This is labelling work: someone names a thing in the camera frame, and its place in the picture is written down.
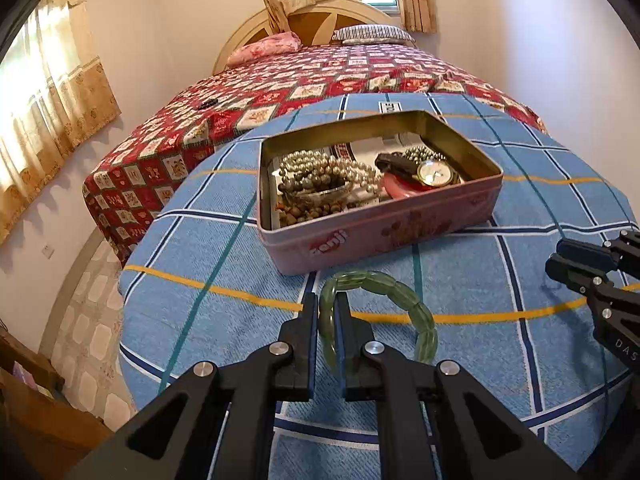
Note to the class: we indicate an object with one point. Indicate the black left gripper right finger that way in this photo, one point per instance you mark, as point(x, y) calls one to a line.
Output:
point(435, 421)

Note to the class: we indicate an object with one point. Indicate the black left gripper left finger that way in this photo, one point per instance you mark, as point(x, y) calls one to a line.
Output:
point(214, 422)

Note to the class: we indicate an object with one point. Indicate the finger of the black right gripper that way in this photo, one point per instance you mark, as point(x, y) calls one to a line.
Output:
point(621, 254)
point(580, 274)

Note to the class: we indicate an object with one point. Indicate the silver metal bangle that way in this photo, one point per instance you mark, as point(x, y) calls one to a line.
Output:
point(293, 193)

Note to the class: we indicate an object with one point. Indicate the pink metal tin box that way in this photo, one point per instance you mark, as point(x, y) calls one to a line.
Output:
point(464, 186)

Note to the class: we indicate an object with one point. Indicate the brown wooden furniture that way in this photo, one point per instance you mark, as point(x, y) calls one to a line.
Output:
point(42, 435)

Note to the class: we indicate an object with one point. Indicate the pink bangle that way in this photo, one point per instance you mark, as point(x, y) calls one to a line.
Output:
point(399, 188)

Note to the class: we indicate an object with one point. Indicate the red patterned bedspread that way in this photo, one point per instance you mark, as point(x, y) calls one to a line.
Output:
point(136, 179)

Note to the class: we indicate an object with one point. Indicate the small black object on bed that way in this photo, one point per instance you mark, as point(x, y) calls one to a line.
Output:
point(208, 104)

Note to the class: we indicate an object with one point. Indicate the plaid checked pillow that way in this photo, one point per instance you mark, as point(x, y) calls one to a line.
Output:
point(358, 35)

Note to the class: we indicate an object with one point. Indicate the yellow side window curtain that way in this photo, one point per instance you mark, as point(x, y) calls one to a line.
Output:
point(54, 97)

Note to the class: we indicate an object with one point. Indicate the cream wooden headboard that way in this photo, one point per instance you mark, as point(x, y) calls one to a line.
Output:
point(314, 25)

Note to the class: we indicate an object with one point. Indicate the pink floral pillow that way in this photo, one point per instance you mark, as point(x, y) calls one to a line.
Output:
point(283, 43)

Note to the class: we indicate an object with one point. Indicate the white wall socket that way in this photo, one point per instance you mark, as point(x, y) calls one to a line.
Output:
point(47, 251)

